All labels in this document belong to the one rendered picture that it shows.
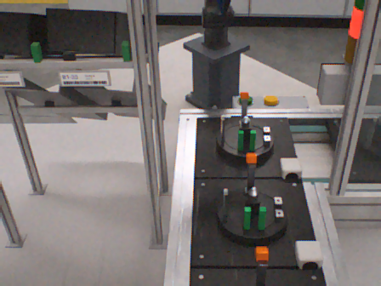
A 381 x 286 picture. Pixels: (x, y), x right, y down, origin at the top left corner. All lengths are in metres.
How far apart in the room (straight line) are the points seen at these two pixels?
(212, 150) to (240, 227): 0.27
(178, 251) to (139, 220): 0.22
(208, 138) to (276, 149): 0.17
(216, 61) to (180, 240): 0.58
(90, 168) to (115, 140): 0.13
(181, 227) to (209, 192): 0.10
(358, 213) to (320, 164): 0.17
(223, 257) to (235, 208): 0.11
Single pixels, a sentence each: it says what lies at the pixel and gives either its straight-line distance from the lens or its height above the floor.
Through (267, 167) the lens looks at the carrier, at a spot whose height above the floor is 0.97.
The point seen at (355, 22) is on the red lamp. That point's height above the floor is 1.34.
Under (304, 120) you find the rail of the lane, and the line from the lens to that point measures 1.28.
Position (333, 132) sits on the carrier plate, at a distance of 1.22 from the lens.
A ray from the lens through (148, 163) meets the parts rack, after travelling 0.90.
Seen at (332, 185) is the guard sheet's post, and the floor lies 0.99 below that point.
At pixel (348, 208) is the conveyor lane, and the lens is 1.09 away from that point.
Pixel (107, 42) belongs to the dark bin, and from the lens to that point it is 0.83.
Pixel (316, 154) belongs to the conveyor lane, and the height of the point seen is 0.92.
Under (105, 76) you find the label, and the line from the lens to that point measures 0.80.
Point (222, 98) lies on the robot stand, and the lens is 1.43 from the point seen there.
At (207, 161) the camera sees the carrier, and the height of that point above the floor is 0.97.
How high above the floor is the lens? 1.66
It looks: 37 degrees down
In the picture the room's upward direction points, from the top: 2 degrees counter-clockwise
